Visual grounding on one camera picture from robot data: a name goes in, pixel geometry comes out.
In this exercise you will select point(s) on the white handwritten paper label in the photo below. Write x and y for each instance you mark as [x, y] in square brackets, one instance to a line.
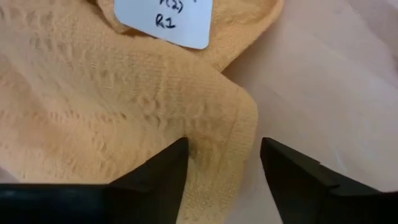
[168, 21]

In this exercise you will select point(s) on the yellow knit towel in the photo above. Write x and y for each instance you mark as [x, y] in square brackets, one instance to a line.
[109, 109]

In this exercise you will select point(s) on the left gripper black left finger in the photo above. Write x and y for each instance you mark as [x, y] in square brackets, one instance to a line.
[149, 196]

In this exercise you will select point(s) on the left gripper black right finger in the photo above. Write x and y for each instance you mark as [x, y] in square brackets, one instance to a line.
[304, 196]

